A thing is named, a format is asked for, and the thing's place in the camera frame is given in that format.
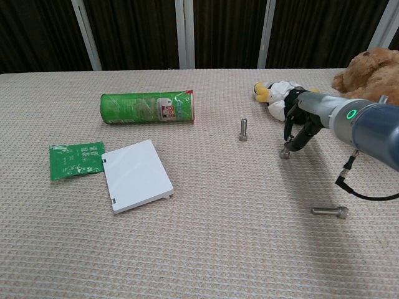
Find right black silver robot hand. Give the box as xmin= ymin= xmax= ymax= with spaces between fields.
xmin=282 ymin=90 xmax=340 ymax=153

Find black white penguin plush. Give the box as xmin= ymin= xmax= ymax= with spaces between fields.
xmin=252 ymin=80 xmax=320 ymax=122

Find brown teddy bear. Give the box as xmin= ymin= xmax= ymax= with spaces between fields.
xmin=332 ymin=47 xmax=399 ymax=105

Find beige woven tablecloth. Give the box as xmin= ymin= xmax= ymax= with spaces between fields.
xmin=0 ymin=67 xmax=399 ymax=299

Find green chips can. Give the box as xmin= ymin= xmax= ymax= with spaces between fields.
xmin=100 ymin=89 xmax=196 ymax=125

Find white plastic cover plate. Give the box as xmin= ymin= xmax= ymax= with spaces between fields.
xmin=102 ymin=140 xmax=175 ymax=214

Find green foil snack packet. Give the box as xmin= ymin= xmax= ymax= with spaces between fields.
xmin=49 ymin=141 xmax=105 ymax=181

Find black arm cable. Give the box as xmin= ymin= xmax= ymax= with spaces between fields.
xmin=335 ymin=148 xmax=399 ymax=200

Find grey aluminium partition post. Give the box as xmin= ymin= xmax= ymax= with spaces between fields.
xmin=174 ymin=0 xmax=196 ymax=69
xmin=257 ymin=0 xmax=277 ymax=69
xmin=70 ymin=0 xmax=103 ymax=71
xmin=369 ymin=0 xmax=399 ymax=50

